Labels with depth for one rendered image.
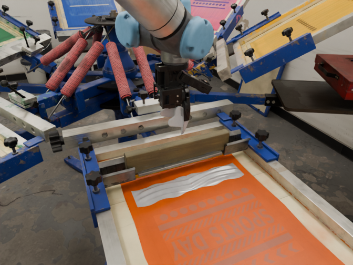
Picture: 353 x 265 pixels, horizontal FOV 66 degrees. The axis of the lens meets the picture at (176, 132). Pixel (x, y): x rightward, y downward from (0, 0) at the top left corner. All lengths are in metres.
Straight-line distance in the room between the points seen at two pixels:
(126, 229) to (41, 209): 1.60
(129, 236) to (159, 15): 0.52
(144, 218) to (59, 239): 1.35
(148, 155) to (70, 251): 1.27
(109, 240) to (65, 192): 1.71
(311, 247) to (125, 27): 0.66
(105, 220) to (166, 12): 0.51
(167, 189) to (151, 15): 0.52
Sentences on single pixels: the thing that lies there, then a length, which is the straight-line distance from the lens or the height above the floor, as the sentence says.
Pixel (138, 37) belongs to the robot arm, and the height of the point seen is 1.41.
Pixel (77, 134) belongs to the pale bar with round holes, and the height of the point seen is 1.04.
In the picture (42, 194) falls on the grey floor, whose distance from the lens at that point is 2.44.
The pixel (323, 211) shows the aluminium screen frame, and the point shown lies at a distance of 0.83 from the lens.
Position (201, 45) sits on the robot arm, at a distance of 0.52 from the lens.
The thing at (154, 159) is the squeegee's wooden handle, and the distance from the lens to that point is 0.84.
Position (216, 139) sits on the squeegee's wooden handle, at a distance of 0.91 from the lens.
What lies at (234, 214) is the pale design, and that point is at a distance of 0.79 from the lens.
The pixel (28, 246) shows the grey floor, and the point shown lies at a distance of 2.11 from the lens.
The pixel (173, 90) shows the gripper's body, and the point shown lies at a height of 1.26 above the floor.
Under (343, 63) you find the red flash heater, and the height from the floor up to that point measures 1.10.
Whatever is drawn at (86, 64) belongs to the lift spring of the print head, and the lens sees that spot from 1.34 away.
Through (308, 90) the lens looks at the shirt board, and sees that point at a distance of 1.69.
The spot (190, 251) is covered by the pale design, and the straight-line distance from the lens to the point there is 0.70.
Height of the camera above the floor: 1.53
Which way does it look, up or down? 31 degrees down
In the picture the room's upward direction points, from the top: straight up
